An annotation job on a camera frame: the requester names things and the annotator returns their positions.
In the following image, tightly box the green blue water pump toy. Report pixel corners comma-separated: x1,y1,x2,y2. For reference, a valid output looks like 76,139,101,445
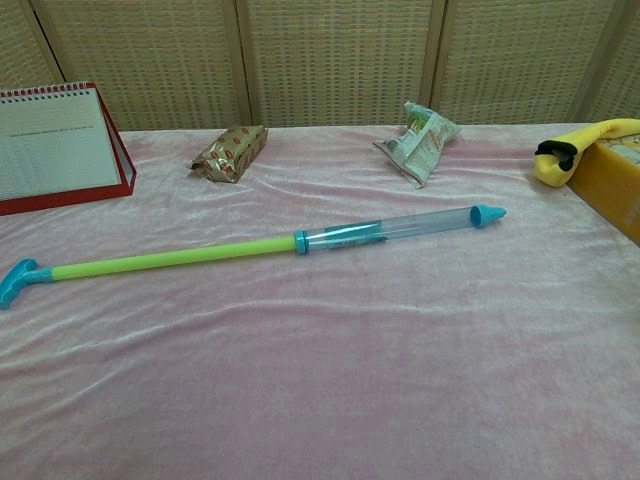
0,203,510,311

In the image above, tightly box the pink velvet tablecloth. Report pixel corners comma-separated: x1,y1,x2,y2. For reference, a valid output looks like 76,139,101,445
0,122,640,480

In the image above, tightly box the gold foil snack packet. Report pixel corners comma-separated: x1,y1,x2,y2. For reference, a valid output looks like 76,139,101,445
187,125,269,185

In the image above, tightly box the green white snack packet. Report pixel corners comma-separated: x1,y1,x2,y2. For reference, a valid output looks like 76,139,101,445
372,100,464,190

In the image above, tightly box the woven wooden folding screen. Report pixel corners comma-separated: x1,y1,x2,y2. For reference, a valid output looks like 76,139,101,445
0,0,640,134

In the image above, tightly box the yellow plush banana toy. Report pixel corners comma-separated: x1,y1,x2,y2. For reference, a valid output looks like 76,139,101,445
533,118,640,189

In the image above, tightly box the red desk calendar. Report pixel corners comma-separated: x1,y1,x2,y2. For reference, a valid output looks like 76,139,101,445
0,82,137,217

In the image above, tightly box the yellow cardboard box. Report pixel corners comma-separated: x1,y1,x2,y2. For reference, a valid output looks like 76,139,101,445
569,133,640,246

